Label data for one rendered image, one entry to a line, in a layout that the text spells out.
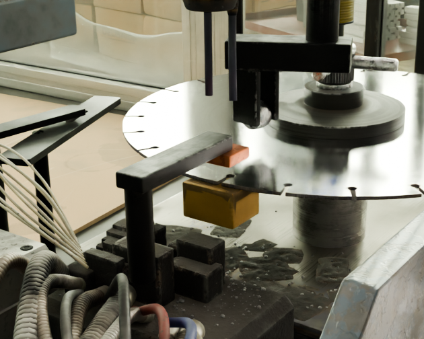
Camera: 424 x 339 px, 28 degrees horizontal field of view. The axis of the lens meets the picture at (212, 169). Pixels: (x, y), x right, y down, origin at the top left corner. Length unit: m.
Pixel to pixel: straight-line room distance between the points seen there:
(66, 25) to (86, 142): 0.56
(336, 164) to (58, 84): 0.99
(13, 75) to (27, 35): 0.91
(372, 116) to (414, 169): 0.09
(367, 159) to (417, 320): 0.23
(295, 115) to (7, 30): 0.23
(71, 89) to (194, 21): 0.30
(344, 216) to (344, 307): 0.36
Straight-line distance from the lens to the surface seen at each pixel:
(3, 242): 0.62
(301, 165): 0.56
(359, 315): 0.31
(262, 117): 0.59
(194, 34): 1.29
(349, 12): 0.95
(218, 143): 0.52
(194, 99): 0.72
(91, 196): 1.05
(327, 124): 0.62
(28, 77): 1.56
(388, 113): 0.65
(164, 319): 0.45
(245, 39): 0.58
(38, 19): 0.68
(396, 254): 0.34
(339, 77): 0.65
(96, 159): 1.18
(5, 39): 0.66
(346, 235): 0.68
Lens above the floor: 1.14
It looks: 20 degrees down
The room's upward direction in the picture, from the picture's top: 1 degrees counter-clockwise
